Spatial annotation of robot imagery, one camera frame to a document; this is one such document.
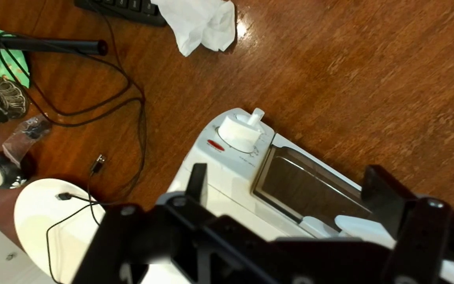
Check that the white toaster oven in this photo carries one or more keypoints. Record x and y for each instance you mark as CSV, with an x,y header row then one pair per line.
x,y
216,174

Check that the crumpled white tissue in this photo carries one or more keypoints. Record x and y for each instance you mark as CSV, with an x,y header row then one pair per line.
x,y
200,20

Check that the green cloth piece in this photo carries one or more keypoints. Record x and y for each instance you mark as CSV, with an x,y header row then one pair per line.
x,y
0,65

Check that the dark metal sprocket ornament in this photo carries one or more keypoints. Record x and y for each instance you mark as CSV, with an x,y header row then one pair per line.
x,y
3,99

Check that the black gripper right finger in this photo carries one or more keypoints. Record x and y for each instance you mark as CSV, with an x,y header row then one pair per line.
x,y
389,189

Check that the black rod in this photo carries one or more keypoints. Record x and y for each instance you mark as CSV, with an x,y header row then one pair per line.
x,y
38,44

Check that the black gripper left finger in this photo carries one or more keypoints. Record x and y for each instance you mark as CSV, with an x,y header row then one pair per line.
x,y
195,183

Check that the small brown wooden block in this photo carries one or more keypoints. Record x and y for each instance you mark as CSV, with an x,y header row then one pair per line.
x,y
24,139

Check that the black computer keyboard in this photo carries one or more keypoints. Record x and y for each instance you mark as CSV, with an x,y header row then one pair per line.
x,y
121,8

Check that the white plate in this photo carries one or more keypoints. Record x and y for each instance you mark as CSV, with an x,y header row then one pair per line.
x,y
42,221

